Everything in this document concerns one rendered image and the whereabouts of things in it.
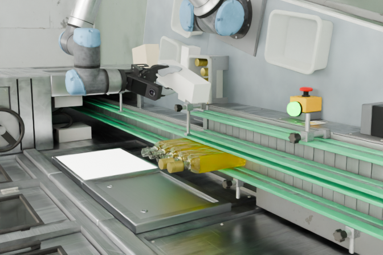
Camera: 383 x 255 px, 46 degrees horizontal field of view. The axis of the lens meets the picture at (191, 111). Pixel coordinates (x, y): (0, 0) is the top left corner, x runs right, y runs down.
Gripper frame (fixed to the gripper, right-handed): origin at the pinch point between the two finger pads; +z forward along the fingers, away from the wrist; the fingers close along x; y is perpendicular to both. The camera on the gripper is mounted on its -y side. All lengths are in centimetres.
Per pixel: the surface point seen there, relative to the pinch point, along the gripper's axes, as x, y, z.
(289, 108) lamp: 0.2, -27.5, 23.8
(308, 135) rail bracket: -1.0, -46.2, 12.9
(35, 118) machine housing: 51, 90, -23
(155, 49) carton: 13, 78, 32
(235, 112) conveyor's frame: 11.0, -5.8, 21.3
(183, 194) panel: 38.7, -8.9, 3.0
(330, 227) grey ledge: 24, -55, 21
